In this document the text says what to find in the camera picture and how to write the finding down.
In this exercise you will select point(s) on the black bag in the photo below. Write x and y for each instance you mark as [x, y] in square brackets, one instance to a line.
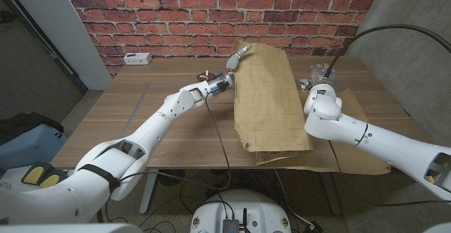
[28, 122]

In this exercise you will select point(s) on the white wall pillar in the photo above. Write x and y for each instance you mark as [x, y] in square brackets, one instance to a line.
[53, 22]

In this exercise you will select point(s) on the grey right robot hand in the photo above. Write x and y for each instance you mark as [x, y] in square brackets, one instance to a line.
[320, 74]

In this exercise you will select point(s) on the printed brick backdrop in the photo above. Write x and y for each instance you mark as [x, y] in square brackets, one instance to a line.
[176, 14]

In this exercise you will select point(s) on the small dark brown object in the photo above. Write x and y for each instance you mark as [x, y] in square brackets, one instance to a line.
[202, 76]

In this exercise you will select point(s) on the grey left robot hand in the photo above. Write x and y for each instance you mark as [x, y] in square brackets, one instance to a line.
[230, 65]

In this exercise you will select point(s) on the yellow black foot pedal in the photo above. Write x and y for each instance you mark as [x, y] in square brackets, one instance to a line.
[42, 176]

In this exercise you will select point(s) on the metal table leg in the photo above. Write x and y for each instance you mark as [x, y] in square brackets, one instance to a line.
[148, 198]
[330, 194]

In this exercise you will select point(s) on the blue storage bin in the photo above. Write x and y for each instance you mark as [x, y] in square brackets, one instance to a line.
[24, 145]

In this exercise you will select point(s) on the grey box on torso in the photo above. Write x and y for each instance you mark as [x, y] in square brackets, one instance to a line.
[230, 226]

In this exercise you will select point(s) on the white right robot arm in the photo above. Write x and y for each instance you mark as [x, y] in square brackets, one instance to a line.
[387, 145]

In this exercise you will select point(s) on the round black floor fan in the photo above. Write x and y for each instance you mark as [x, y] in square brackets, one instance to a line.
[171, 178]

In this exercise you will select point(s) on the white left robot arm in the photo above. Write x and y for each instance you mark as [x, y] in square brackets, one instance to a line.
[141, 138]

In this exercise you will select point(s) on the white power strip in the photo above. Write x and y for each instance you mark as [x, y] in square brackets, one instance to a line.
[137, 58]

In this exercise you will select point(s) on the floral-backed kraft wrapping paper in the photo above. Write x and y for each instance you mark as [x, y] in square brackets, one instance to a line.
[271, 102]

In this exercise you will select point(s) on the white robot torso base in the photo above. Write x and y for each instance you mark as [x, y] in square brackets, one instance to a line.
[239, 205]

